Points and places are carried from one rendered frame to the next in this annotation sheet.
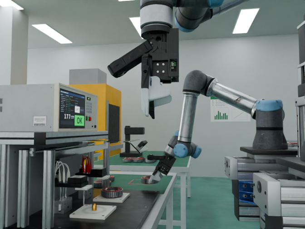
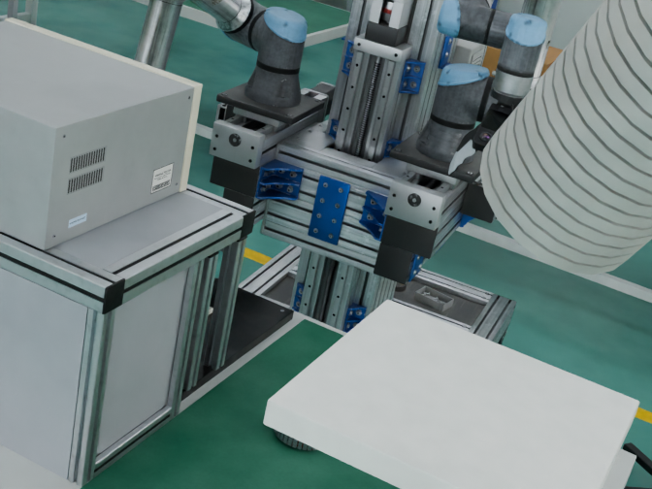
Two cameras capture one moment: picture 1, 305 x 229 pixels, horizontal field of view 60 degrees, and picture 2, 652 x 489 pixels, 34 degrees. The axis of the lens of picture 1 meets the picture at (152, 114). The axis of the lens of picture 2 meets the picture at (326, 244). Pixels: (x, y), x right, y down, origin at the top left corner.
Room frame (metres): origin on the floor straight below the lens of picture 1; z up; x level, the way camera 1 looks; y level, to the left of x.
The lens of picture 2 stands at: (0.44, 2.10, 1.87)
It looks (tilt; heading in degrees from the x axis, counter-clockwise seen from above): 24 degrees down; 282
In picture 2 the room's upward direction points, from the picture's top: 12 degrees clockwise
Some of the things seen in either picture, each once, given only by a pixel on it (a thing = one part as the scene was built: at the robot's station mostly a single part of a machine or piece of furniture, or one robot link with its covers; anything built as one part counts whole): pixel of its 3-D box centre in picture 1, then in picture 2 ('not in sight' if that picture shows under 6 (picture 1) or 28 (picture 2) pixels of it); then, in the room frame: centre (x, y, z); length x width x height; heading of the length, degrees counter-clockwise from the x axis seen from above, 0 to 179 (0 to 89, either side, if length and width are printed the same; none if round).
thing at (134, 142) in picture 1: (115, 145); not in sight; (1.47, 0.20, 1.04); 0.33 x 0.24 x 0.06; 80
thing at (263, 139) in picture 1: (269, 137); (275, 80); (1.24, -0.55, 1.09); 0.15 x 0.15 x 0.10
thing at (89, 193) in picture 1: (86, 191); not in sight; (1.41, 0.35, 0.80); 0.08 x 0.05 x 0.06; 170
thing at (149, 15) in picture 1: (156, 22); (510, 82); (0.60, -0.01, 1.37); 0.08 x 0.08 x 0.05
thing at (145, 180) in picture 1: (150, 179); not in sight; (1.64, 0.01, 0.82); 0.11 x 0.11 x 0.04
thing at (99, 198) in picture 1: (112, 196); not in sight; (1.39, 0.21, 0.78); 0.15 x 0.15 x 0.01; 80
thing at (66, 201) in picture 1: (62, 204); not in sight; (1.17, 0.39, 0.80); 0.08 x 0.05 x 0.06; 170
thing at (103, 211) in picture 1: (94, 211); not in sight; (1.15, 0.25, 0.78); 0.15 x 0.15 x 0.01; 80
